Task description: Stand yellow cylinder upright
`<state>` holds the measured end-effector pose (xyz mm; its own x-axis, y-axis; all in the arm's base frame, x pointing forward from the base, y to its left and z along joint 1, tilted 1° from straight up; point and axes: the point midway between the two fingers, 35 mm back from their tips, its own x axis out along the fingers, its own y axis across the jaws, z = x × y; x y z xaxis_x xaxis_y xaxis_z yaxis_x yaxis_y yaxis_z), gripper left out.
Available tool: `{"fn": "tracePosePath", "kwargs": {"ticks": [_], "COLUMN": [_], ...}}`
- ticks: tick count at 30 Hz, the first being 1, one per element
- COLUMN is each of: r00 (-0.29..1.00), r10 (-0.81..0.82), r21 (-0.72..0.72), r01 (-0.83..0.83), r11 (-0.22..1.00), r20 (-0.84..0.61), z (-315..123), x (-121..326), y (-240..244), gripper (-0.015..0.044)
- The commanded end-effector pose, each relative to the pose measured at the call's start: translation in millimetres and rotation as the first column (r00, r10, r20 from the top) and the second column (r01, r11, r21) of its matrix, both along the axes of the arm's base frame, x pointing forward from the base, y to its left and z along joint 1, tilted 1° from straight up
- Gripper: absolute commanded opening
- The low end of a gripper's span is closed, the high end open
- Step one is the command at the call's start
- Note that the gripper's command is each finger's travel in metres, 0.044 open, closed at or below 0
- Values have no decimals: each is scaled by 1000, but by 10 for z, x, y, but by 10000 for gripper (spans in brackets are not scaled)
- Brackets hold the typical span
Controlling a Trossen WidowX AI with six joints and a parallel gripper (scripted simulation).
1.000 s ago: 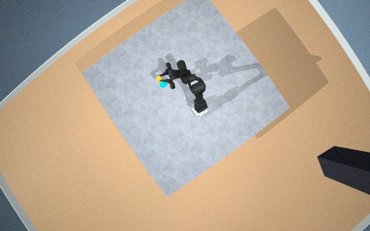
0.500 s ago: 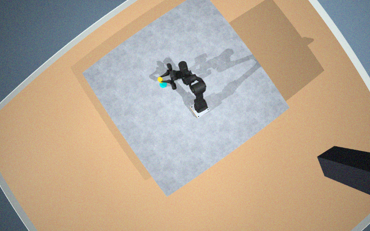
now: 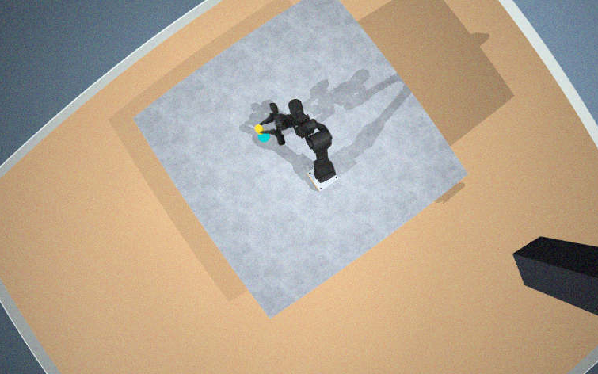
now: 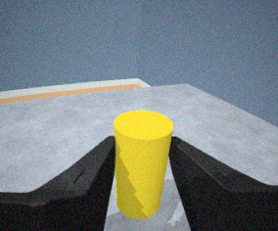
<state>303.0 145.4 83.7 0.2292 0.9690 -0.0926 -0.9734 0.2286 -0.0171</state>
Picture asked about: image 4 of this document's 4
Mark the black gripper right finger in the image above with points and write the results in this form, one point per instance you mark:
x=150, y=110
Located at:
x=217, y=197

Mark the yellow cylinder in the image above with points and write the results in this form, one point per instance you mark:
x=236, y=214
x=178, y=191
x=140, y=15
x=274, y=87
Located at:
x=142, y=149

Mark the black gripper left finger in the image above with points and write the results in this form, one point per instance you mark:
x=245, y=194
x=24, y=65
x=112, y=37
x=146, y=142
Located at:
x=75, y=200

